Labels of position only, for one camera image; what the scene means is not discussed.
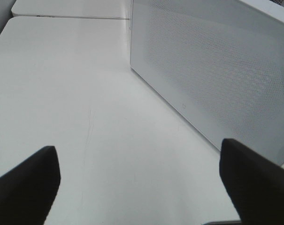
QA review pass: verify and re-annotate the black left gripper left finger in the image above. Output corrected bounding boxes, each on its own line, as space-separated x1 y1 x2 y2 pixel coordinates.
0 146 61 225

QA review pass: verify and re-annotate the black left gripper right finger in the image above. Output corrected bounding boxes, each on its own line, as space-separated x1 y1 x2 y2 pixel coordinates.
219 139 284 225

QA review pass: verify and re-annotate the white microwave door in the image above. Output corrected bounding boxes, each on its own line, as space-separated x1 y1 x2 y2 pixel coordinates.
130 0 284 165

